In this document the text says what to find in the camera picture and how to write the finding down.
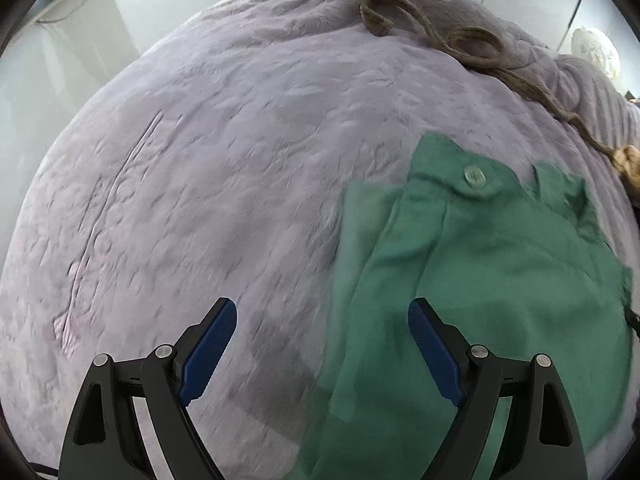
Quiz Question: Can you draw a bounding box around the lavender quilted bedspread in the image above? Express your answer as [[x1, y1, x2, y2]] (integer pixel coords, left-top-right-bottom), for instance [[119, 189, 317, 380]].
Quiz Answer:
[[1, 0, 639, 479]]

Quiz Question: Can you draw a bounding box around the beige striped garment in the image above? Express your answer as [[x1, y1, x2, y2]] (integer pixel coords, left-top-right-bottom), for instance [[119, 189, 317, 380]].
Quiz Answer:
[[612, 144, 640, 197]]

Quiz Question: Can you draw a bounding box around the green work jacket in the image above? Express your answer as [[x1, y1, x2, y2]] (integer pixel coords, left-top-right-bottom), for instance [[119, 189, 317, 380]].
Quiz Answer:
[[291, 133, 639, 479]]

